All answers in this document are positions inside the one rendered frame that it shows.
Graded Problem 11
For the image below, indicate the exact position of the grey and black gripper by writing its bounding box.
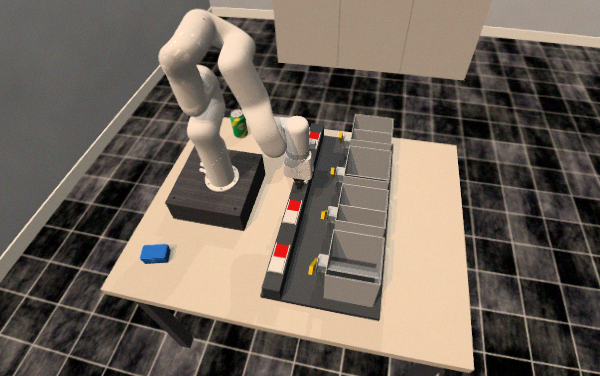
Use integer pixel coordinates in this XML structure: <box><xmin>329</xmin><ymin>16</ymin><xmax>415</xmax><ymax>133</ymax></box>
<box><xmin>283</xmin><ymin>151</ymin><xmax>314</xmax><ymax>190</ymax></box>

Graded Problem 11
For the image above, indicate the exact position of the small blue box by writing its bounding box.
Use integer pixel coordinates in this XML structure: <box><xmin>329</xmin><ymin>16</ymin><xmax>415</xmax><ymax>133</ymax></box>
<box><xmin>140</xmin><ymin>244</ymin><xmax>171</xmax><ymax>264</ymax></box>

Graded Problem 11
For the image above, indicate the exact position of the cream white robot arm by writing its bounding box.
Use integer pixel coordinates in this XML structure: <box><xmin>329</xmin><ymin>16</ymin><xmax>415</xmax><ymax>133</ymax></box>
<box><xmin>159</xmin><ymin>9</ymin><xmax>316</xmax><ymax>192</ymax></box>

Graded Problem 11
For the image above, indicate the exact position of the green and yellow drink can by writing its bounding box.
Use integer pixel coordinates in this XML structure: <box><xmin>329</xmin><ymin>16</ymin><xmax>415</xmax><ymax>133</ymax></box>
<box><xmin>230</xmin><ymin>110</ymin><xmax>248</xmax><ymax>138</ymax></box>

